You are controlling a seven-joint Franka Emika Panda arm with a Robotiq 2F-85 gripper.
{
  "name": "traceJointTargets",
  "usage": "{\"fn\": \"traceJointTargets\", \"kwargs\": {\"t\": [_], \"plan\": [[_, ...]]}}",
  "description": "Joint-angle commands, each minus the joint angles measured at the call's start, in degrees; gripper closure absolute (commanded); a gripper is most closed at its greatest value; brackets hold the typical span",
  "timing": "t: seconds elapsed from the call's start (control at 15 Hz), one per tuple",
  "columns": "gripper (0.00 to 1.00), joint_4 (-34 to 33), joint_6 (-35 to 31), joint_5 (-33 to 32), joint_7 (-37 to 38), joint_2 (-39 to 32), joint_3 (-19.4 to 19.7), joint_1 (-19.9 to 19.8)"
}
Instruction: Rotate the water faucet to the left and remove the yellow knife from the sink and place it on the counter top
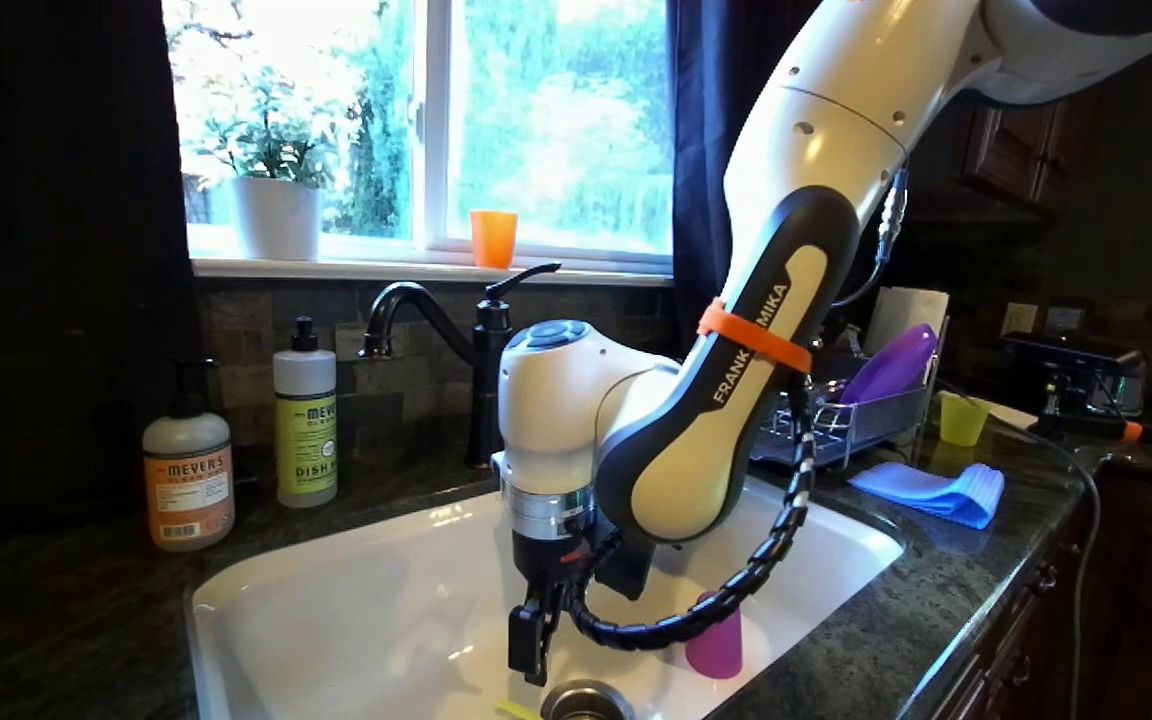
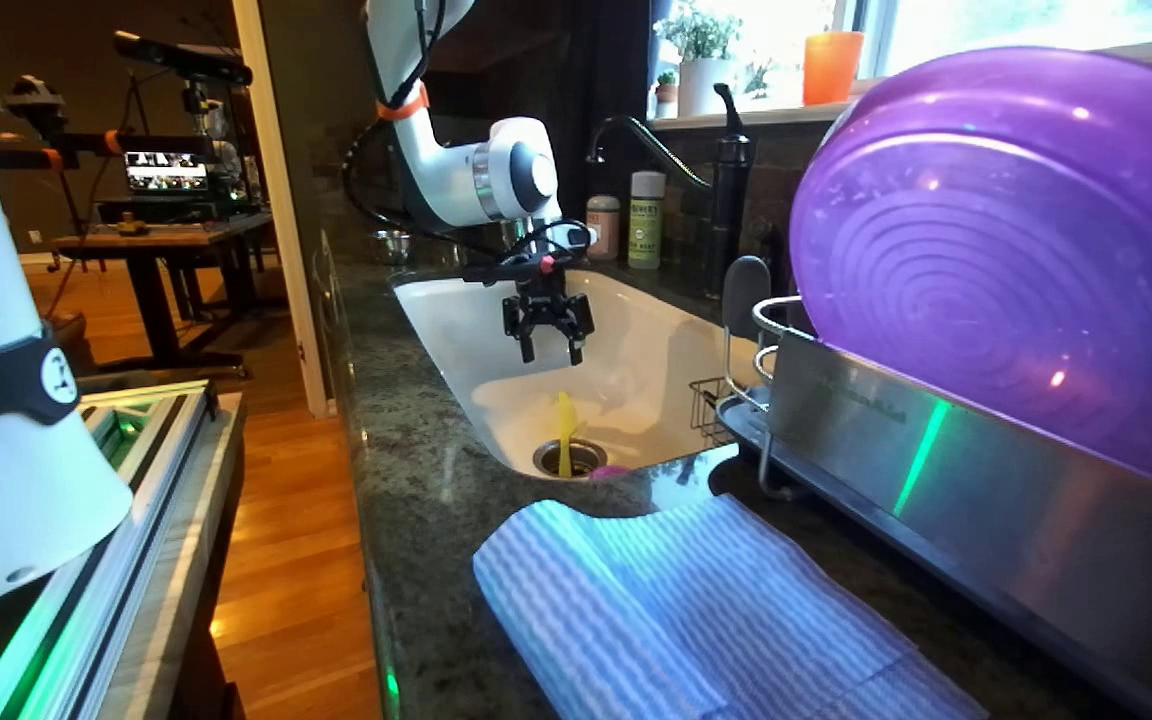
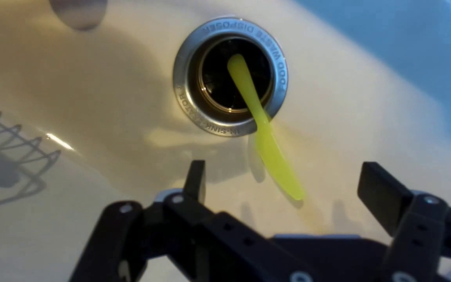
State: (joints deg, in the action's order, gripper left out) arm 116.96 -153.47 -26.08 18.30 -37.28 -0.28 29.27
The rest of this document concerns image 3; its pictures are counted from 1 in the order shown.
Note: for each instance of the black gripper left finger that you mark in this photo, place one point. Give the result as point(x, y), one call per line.
point(204, 235)

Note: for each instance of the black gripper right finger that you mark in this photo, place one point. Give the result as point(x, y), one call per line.
point(418, 224)

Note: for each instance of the yellow plastic knife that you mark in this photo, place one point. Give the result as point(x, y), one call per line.
point(265, 135)

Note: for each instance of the white sink basin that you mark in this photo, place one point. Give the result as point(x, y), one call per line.
point(105, 157)

